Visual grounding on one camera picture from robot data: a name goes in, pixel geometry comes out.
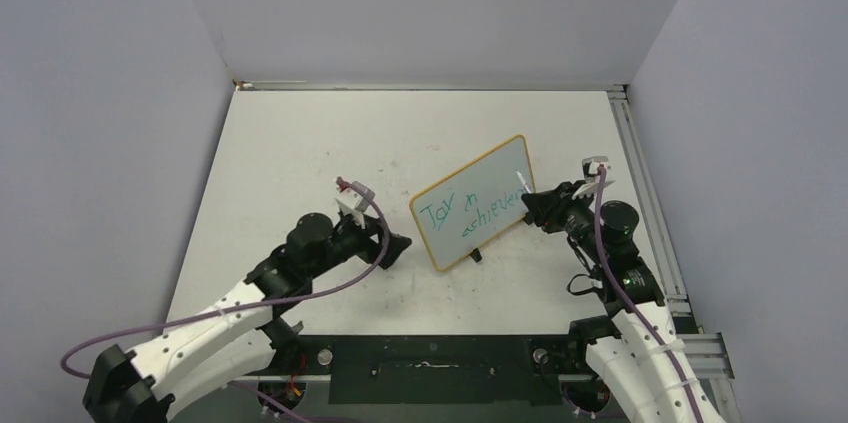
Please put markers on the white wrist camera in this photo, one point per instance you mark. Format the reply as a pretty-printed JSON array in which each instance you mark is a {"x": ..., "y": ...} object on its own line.
[
  {"x": 593, "y": 181},
  {"x": 354, "y": 199}
]

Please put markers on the aluminium back rail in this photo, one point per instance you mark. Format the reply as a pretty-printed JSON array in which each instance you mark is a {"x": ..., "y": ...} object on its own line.
[{"x": 337, "y": 86}]

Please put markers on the yellow framed whiteboard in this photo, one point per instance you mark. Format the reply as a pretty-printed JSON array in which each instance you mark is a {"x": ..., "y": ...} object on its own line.
[{"x": 474, "y": 204}]

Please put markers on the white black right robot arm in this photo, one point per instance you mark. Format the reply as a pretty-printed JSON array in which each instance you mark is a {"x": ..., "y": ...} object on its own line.
[{"x": 634, "y": 348}]

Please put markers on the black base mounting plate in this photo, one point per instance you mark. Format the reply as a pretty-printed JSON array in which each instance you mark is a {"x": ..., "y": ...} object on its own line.
[{"x": 442, "y": 369}]

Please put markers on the green capped whiteboard marker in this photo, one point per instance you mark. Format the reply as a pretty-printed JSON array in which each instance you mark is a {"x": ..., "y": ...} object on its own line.
[{"x": 525, "y": 184}]

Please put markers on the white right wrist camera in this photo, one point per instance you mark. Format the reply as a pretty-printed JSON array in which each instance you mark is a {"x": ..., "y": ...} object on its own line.
[{"x": 593, "y": 181}]

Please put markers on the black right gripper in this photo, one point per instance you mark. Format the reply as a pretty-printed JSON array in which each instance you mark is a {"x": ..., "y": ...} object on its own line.
[{"x": 548, "y": 207}]

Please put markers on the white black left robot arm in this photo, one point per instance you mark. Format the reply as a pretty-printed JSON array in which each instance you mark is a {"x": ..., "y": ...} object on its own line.
[{"x": 241, "y": 333}]

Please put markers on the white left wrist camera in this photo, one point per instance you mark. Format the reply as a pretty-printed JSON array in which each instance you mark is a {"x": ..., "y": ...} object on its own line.
[{"x": 354, "y": 199}]

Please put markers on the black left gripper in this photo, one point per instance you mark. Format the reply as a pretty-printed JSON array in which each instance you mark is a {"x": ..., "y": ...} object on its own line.
[{"x": 370, "y": 249}]

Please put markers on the aluminium right side rail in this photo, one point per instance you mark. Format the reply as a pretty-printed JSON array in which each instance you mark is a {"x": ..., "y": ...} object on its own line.
[{"x": 668, "y": 269}]

